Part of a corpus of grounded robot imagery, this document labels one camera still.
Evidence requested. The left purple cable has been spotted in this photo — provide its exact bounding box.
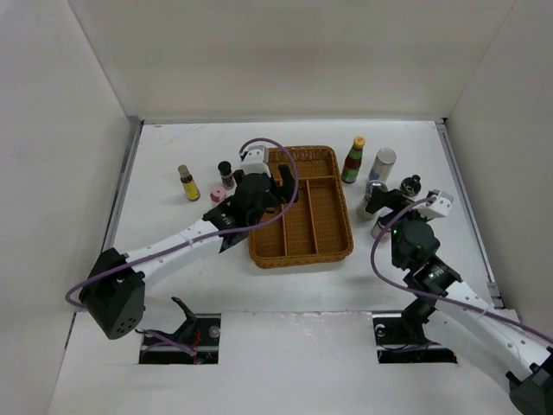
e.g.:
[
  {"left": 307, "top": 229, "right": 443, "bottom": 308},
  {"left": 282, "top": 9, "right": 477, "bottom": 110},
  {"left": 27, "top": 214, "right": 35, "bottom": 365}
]
[{"left": 65, "top": 137, "right": 300, "bottom": 311}]

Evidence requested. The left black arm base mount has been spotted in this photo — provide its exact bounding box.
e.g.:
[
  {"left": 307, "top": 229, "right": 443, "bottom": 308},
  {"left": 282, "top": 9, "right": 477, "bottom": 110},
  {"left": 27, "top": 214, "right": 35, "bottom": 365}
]
[{"left": 136, "top": 297, "right": 222, "bottom": 366}]

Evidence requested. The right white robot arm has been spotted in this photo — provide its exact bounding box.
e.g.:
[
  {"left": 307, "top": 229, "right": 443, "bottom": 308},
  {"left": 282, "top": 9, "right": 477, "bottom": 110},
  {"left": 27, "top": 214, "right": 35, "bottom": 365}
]
[{"left": 365, "top": 188, "right": 552, "bottom": 414}]

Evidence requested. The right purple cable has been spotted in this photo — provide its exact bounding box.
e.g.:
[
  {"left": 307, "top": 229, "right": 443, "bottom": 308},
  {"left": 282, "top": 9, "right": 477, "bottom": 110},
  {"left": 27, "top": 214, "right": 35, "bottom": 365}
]
[{"left": 370, "top": 195, "right": 553, "bottom": 347}]

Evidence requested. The pink cap spice jar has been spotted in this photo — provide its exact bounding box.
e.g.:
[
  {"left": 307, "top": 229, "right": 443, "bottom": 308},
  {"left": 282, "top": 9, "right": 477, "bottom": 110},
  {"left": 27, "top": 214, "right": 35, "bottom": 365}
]
[{"left": 210, "top": 186, "right": 228, "bottom": 205}]

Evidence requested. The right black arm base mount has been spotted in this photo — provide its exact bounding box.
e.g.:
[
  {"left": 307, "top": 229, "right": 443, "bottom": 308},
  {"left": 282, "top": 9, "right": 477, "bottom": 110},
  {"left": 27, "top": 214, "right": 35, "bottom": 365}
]
[{"left": 372, "top": 299, "right": 458, "bottom": 364}]

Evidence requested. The purple cable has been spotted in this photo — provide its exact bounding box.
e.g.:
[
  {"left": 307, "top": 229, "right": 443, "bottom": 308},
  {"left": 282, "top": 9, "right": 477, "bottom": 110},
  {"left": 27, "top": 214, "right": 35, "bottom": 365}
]
[
  {"left": 370, "top": 195, "right": 553, "bottom": 347},
  {"left": 65, "top": 137, "right": 300, "bottom": 311}
]

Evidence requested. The red chili sauce bottle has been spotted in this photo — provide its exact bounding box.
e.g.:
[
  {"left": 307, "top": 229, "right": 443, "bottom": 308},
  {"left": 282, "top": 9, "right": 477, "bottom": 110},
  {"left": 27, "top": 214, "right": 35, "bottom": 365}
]
[{"left": 341, "top": 136, "right": 366, "bottom": 184}]

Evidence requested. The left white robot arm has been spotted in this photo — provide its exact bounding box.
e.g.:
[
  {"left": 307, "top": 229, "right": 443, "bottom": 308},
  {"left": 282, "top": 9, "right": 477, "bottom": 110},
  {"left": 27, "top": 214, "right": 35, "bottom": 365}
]
[{"left": 79, "top": 163, "right": 299, "bottom": 340}]

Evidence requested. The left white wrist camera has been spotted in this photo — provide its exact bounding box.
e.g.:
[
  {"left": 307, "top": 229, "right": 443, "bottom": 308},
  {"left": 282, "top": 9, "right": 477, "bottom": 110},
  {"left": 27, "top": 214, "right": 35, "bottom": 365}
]
[{"left": 240, "top": 144, "right": 272, "bottom": 177}]

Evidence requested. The yellow label brown bottle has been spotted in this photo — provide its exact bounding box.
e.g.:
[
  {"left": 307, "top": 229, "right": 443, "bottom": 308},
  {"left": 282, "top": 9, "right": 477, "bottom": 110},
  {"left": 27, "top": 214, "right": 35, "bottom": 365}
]
[{"left": 177, "top": 164, "right": 200, "bottom": 201}]

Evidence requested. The white red lid jar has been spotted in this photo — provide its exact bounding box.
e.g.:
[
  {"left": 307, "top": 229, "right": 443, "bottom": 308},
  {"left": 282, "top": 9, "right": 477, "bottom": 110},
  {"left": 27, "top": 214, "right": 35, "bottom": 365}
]
[{"left": 371, "top": 215, "right": 393, "bottom": 242}]

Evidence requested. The black cap pepper jar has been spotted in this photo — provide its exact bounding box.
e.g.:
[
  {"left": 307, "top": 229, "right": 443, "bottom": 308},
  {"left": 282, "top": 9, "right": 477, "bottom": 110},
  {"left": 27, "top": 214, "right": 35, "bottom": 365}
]
[{"left": 218, "top": 161, "right": 235, "bottom": 190}]

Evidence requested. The white blue salt shaker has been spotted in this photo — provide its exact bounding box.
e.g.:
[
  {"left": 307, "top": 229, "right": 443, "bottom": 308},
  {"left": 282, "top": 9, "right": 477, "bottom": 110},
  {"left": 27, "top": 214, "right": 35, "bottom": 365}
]
[{"left": 368, "top": 148, "right": 397, "bottom": 182}]

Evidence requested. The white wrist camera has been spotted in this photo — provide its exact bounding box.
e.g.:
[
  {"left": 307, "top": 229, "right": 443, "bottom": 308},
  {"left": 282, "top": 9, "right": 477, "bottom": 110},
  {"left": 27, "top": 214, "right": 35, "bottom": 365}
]
[
  {"left": 240, "top": 144, "right": 272, "bottom": 177},
  {"left": 416, "top": 189, "right": 454, "bottom": 220}
]

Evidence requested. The brown wicker divided basket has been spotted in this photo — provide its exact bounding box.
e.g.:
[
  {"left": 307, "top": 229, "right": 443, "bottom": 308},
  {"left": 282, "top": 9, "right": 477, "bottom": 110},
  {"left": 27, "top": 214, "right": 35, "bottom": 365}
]
[{"left": 249, "top": 145, "right": 353, "bottom": 269}]

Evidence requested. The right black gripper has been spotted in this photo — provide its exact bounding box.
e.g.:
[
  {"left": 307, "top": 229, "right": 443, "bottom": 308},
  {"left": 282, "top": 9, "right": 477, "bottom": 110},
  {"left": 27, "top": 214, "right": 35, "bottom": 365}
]
[{"left": 365, "top": 186, "right": 435, "bottom": 267}]

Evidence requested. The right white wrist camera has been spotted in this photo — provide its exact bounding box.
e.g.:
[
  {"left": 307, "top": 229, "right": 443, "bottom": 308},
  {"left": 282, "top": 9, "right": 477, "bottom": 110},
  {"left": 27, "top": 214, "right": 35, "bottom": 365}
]
[{"left": 416, "top": 189, "right": 454, "bottom": 220}]

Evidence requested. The black round cap bottle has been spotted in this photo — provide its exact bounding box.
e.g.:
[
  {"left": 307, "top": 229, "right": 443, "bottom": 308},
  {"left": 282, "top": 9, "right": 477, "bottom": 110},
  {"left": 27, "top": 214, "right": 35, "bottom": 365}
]
[{"left": 399, "top": 175, "right": 422, "bottom": 199}]

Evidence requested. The silver cap grinder jar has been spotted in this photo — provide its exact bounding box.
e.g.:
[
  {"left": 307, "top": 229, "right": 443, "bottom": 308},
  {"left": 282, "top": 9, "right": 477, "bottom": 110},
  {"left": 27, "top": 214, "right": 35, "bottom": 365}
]
[{"left": 356, "top": 180, "right": 388, "bottom": 220}]

